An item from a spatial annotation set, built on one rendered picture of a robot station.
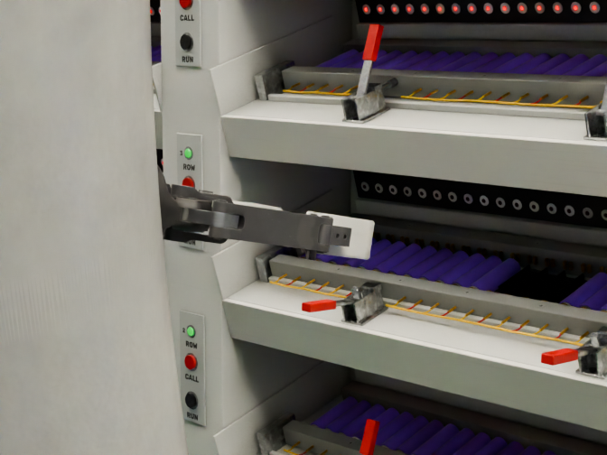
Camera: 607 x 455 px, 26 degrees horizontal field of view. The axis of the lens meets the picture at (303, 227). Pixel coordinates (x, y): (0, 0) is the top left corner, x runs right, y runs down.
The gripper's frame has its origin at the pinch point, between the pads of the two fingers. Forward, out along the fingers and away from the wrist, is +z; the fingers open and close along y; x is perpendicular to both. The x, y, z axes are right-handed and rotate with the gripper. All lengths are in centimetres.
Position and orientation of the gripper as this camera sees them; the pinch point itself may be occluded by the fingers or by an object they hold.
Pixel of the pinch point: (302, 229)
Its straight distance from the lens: 102.4
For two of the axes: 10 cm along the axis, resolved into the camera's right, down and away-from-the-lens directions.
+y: 7.1, 1.1, -7.0
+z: 6.9, 1.0, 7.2
